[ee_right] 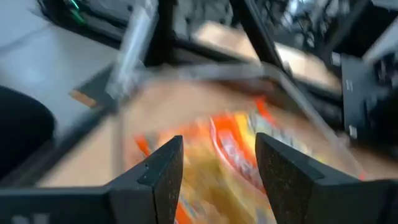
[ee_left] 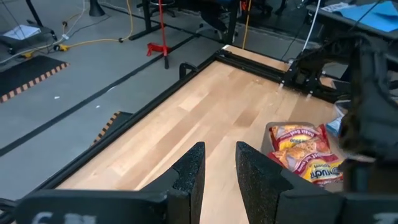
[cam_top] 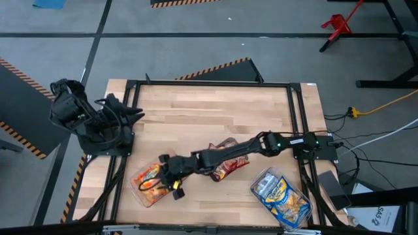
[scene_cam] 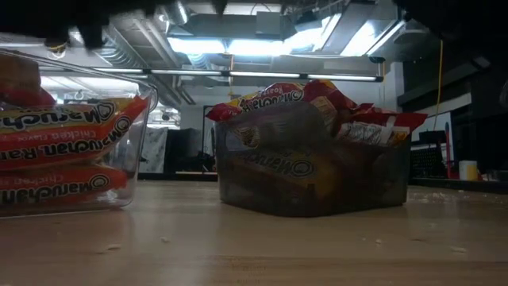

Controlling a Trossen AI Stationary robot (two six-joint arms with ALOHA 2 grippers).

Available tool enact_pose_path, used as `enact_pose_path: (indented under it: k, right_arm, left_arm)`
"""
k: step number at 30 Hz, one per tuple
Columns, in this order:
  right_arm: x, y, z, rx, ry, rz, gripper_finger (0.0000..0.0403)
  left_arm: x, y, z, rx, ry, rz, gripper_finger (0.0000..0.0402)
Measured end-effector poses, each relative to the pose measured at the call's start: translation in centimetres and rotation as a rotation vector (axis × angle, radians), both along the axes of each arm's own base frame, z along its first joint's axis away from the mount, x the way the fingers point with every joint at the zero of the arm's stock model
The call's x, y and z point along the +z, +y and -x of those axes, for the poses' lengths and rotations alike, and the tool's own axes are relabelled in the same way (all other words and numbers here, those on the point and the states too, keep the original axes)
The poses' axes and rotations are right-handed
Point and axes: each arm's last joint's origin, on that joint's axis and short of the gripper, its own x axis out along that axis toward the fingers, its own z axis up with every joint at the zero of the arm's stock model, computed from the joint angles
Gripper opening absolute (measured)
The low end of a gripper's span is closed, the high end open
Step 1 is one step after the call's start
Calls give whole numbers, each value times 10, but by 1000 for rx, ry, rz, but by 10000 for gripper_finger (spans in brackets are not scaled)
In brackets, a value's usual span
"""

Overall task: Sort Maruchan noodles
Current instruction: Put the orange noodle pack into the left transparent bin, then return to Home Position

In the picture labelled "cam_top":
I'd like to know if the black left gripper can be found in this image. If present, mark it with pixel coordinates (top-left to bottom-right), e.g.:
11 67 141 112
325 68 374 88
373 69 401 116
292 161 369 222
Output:
97 93 146 134

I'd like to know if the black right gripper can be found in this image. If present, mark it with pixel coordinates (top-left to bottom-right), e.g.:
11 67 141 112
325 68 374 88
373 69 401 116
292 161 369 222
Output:
159 153 205 187

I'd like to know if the clear plastic bin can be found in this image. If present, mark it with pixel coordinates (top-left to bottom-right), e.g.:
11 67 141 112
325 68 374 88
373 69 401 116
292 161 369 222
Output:
129 153 184 208
250 166 314 232

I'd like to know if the smoky grey plastic bin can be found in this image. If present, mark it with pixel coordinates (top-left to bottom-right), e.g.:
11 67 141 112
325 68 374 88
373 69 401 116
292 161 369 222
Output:
206 136 251 183

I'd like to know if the blue Maruchan noodle pack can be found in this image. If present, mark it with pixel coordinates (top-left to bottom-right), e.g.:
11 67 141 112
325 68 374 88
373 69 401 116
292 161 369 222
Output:
272 192 312 230
253 172 279 196
265 176 297 213

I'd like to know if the silver metal bar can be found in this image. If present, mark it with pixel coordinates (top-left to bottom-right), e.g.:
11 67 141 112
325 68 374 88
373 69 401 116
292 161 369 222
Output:
103 223 323 235

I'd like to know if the large hazard striped black mat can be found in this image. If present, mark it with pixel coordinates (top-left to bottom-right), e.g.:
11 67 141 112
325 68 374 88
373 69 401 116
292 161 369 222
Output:
0 57 70 160

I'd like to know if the blue floor mat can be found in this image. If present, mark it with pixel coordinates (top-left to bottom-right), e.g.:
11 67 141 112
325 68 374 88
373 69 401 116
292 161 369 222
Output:
32 0 68 10

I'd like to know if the flat black box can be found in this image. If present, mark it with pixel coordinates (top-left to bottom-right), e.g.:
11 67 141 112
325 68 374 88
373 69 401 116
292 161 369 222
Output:
317 170 353 212

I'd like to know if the white printed box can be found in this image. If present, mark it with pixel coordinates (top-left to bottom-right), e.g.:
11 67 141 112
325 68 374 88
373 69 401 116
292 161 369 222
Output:
346 182 409 234

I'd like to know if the red floor stand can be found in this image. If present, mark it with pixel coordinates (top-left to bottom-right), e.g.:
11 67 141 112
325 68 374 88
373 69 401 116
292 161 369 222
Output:
319 0 365 53

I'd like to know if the black aluminium table frame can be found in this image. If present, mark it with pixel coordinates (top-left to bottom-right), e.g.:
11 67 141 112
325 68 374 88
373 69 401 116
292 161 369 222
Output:
73 79 330 229

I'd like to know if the yellow extension cord with plug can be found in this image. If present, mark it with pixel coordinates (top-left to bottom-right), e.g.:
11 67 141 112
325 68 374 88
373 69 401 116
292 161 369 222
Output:
347 89 418 119

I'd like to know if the black floor cable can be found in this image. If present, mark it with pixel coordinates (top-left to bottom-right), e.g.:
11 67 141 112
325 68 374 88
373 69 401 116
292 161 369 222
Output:
323 112 418 190

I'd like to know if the black metal desk frame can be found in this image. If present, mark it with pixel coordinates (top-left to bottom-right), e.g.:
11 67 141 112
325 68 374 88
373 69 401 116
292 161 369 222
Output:
355 0 418 89

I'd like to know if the white floor cable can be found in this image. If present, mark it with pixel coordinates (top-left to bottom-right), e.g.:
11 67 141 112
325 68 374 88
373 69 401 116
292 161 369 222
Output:
338 119 418 157

